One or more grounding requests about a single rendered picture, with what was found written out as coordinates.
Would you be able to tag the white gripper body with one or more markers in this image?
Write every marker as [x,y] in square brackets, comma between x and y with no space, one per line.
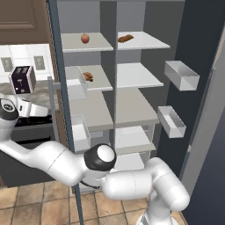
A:
[38,111]

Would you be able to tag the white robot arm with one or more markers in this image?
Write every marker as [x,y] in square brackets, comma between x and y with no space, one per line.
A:
[58,161]

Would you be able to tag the grey freezer shelf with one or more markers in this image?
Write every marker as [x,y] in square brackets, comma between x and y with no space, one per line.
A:
[101,79]
[93,111]
[73,42]

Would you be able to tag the dark blue freezer door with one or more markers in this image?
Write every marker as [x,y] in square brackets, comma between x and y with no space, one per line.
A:
[58,58]

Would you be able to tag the white fridge shelf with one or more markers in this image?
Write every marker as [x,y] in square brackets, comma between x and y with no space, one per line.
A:
[146,41]
[137,76]
[134,108]

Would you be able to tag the clear fridge drawer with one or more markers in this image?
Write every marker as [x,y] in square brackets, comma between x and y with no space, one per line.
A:
[132,139]

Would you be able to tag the brown chicken drumstick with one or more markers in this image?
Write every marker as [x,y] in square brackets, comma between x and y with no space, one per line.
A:
[126,38]

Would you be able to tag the grey open fridge cabinet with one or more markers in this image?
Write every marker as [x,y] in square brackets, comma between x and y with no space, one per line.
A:
[132,17]

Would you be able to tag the dark blue fridge door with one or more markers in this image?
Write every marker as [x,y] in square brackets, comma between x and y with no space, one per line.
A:
[199,35]

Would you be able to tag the black oven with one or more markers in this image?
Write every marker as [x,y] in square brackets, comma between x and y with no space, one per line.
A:
[29,132]

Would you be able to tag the black silver toaster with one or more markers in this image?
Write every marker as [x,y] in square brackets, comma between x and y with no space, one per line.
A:
[23,79]

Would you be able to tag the clear door bin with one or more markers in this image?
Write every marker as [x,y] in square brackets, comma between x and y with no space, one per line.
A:
[172,121]
[80,134]
[181,74]
[76,85]

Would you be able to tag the brown food piece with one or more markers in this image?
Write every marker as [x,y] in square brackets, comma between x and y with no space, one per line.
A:
[88,76]

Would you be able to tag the red apple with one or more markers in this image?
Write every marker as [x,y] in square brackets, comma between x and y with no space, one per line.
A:
[85,38]

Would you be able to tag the grey wall outlet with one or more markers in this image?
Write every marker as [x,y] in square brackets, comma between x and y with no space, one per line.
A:
[6,64]
[39,62]

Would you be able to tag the brown wall cupboard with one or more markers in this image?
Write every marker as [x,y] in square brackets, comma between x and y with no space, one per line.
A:
[20,17]

